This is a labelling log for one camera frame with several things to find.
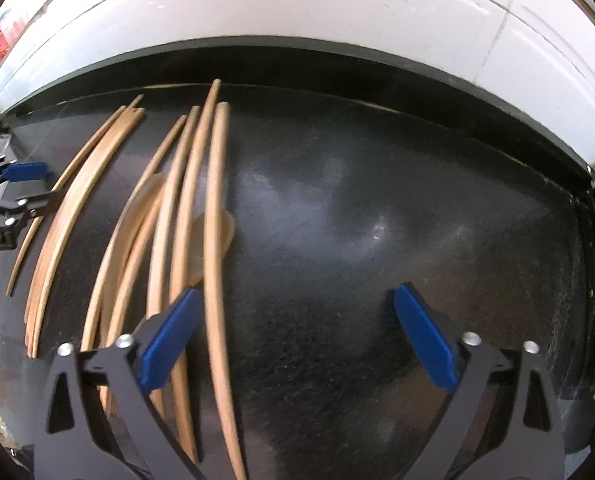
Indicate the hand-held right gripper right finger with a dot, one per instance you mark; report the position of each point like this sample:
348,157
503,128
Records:
425,340

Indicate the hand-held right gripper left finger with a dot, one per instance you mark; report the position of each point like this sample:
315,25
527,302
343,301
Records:
172,340

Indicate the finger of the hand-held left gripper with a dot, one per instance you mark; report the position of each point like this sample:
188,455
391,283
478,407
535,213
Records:
25,172
12,212

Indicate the white cabinet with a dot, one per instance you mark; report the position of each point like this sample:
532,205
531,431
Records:
297,15

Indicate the pile of wooden chopsticks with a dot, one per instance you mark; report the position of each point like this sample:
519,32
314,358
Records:
216,310

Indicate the wooden spoon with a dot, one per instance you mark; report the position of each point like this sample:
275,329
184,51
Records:
140,205
227,232

